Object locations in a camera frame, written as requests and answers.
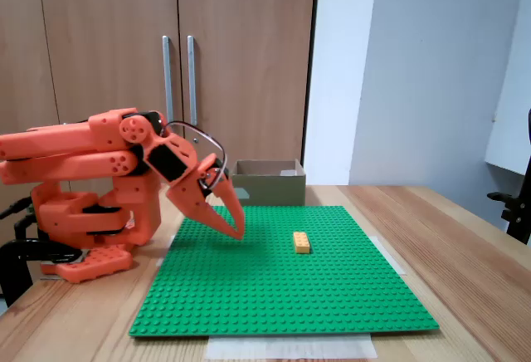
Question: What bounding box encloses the yellow lego block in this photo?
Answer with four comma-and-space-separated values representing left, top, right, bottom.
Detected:
292, 231, 313, 255

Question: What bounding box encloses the black power cable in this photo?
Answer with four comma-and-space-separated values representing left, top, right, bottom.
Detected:
0, 197, 35, 220

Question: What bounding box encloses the translucent masking tape strip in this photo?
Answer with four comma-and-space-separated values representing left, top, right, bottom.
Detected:
155, 232, 178, 267
205, 334, 378, 361
375, 235, 407, 276

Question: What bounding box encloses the black stand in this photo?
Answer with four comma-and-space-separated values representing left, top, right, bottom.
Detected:
487, 107, 531, 247

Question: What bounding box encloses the black table clamp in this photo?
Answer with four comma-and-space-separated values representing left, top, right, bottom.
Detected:
0, 212, 86, 308

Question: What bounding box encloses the open cardboard box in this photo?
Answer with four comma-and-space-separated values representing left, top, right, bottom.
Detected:
229, 159, 307, 208

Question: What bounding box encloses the wooden cabinet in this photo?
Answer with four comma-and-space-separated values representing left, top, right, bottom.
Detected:
0, 0, 320, 197

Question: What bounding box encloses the silver cabinet handle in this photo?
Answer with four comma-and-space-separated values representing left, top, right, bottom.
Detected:
187, 35, 198, 126
161, 35, 174, 119

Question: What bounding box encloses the white panel board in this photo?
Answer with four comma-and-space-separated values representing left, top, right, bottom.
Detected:
484, 0, 531, 177

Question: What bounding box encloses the green lego baseplate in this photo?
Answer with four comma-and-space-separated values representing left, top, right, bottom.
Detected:
128, 205, 441, 338

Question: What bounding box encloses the thin servo cable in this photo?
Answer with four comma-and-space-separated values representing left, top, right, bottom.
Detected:
159, 120, 229, 191

